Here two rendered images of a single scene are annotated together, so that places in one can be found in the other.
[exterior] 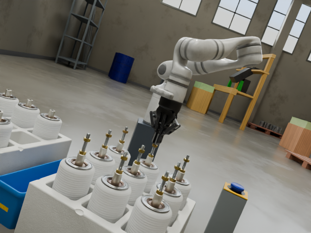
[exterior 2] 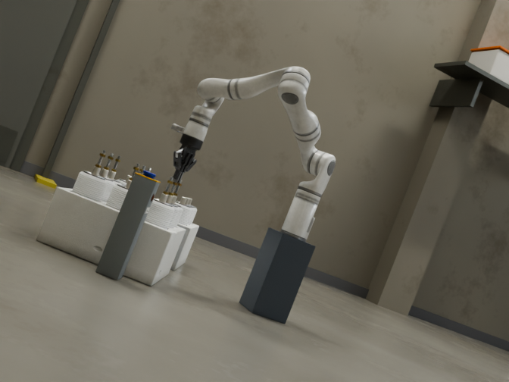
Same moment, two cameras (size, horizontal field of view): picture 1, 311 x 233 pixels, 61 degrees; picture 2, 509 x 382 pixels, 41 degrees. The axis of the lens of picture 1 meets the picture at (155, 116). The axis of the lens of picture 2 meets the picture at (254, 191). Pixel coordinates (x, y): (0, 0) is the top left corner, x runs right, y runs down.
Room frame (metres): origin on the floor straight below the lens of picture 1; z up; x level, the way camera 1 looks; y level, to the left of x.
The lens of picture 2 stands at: (0.47, -2.35, 0.35)
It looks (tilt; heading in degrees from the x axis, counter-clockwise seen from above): 1 degrees up; 74
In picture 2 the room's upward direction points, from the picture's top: 22 degrees clockwise
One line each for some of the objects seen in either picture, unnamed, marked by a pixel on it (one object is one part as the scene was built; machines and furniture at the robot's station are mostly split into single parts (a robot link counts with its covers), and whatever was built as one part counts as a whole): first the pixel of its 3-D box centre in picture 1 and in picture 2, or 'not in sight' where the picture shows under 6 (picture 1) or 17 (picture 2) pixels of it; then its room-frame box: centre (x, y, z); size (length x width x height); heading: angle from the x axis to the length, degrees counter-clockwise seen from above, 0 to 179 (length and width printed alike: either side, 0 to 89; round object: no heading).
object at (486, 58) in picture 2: not in sight; (499, 72); (3.26, 2.24, 1.99); 0.41 x 0.34 x 0.23; 5
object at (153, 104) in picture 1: (156, 108); (300, 214); (1.35, 0.01, 0.39); 0.09 x 0.09 x 0.17; 5
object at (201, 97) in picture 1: (226, 83); not in sight; (7.35, -1.50, 1.00); 1.54 x 1.38 x 2.00; 6
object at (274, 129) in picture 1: (264, 127); not in sight; (8.89, -3.56, 0.17); 1.20 x 0.83 x 0.34; 95
